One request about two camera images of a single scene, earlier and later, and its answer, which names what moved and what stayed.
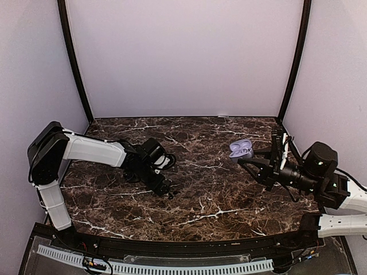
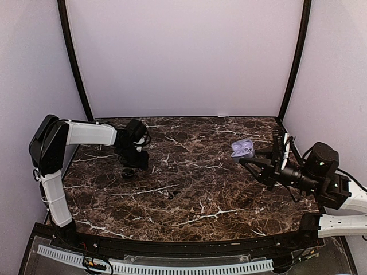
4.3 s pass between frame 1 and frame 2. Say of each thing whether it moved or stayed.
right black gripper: stayed
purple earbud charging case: stayed
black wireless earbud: stayed
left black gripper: moved
